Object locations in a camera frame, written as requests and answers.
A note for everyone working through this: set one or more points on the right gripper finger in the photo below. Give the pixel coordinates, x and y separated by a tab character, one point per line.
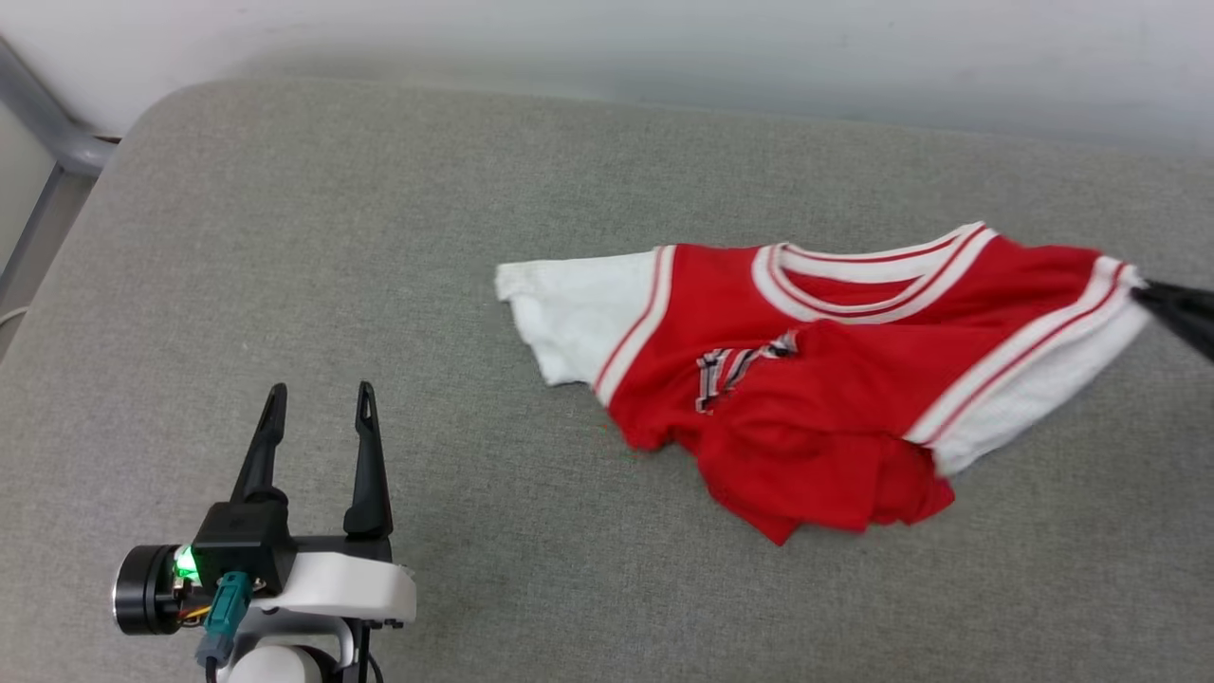
1190	327
1190	299

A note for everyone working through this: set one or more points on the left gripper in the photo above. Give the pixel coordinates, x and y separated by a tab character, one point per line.
341	588

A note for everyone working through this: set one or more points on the red white basketball jersey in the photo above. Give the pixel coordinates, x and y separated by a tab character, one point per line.
854	379

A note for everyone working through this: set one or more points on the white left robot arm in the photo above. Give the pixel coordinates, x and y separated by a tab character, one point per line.
280	666

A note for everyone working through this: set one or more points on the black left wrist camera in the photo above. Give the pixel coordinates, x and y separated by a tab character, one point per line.
242	536

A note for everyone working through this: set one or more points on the teal left camera connector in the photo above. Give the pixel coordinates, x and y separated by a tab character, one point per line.
228	607

